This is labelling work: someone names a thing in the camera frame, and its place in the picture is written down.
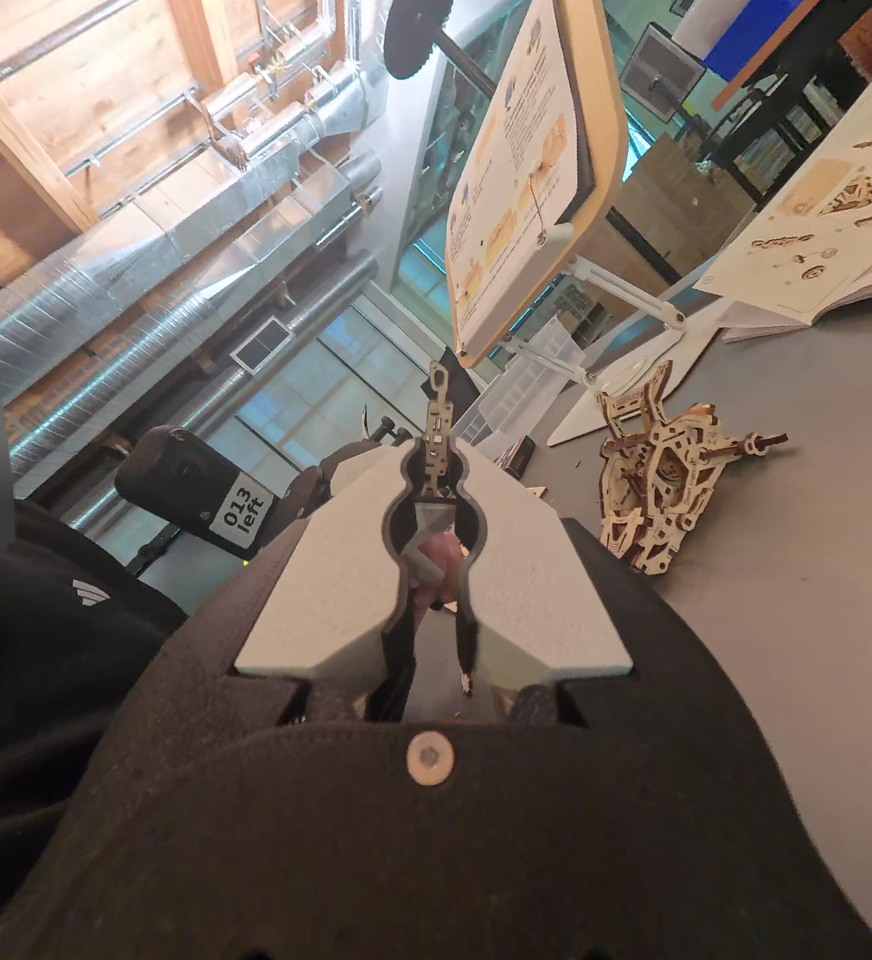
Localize long holed wooden strip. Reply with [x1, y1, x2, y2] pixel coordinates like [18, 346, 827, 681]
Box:
[421, 361, 458, 502]

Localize yellow round table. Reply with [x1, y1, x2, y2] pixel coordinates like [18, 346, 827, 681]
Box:
[445, 0, 629, 370]

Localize black framed printed sheet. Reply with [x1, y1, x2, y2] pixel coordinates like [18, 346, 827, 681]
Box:
[447, 0, 594, 354]

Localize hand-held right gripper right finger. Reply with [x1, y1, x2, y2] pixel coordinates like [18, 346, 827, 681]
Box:
[443, 438, 634, 717]

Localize person's left hand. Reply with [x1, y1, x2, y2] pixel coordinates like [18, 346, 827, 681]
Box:
[413, 531, 468, 610]

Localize white instruction booklet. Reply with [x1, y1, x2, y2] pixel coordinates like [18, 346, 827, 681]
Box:
[692, 63, 872, 345]

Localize wooden model car chassis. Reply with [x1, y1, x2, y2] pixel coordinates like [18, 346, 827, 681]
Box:
[597, 360, 789, 577]

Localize clear plastic organizer box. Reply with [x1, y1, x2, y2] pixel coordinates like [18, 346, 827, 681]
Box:
[451, 318, 588, 451]

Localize rectangular silver air duct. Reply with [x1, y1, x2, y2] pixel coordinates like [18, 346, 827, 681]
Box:
[0, 142, 354, 406]

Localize white air vent grille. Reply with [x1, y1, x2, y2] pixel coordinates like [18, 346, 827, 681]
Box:
[229, 315, 294, 372]

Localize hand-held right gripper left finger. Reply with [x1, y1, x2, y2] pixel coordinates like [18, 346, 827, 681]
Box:
[233, 438, 437, 721]

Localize round spiral air duct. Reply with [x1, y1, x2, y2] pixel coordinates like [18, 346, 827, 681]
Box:
[8, 251, 380, 481]

